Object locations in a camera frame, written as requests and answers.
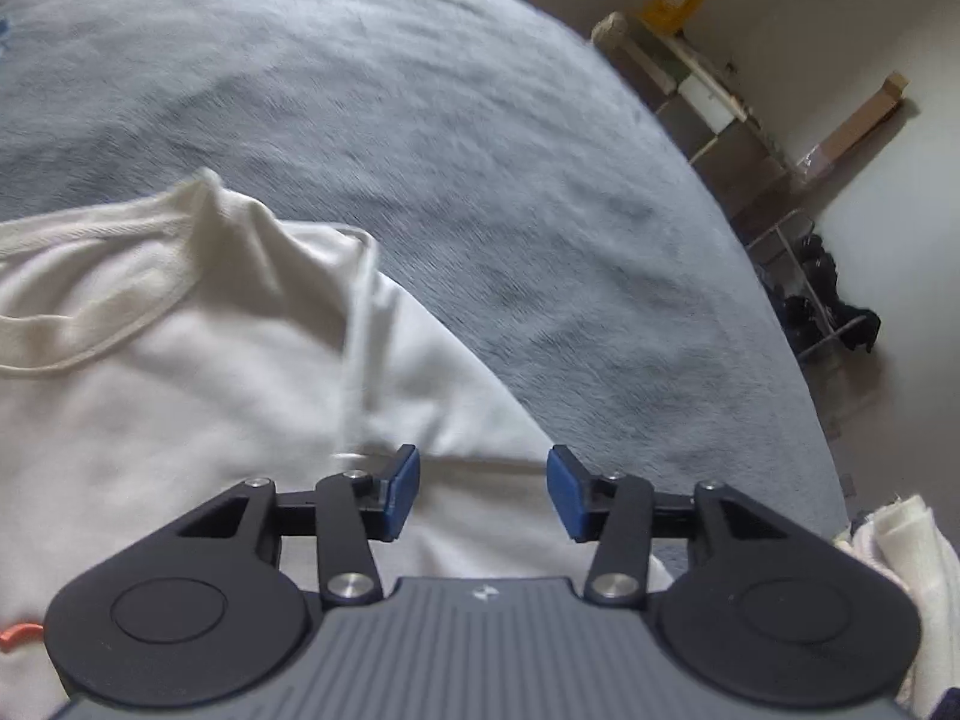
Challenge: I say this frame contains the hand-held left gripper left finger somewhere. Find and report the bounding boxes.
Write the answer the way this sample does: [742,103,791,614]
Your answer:
[176,444,421,608]

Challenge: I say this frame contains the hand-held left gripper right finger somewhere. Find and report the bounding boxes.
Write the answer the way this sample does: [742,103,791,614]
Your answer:
[546,444,796,607]

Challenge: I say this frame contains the white printed sweatshirt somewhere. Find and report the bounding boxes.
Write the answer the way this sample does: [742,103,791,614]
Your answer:
[0,167,676,720]

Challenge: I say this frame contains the grey fleece bed blanket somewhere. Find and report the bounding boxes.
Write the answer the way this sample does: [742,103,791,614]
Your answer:
[0,0,852,593]

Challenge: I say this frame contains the black shoes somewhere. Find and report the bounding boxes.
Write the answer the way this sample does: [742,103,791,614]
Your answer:
[780,236,882,353]

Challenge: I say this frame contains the metal shoe rack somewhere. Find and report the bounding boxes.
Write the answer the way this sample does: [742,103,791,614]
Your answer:
[746,210,882,365]

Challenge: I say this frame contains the white fluffy cloth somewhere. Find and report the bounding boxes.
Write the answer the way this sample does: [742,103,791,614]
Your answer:
[831,493,960,720]

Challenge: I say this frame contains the cream shelf rack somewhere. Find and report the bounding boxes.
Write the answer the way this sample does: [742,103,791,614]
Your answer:
[591,11,796,218]

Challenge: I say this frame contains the long cardboard box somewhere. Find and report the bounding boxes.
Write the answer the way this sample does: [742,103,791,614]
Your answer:
[795,73,910,173]

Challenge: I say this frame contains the yellow box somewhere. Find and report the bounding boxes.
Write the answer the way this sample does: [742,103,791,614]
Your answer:
[637,0,706,35]

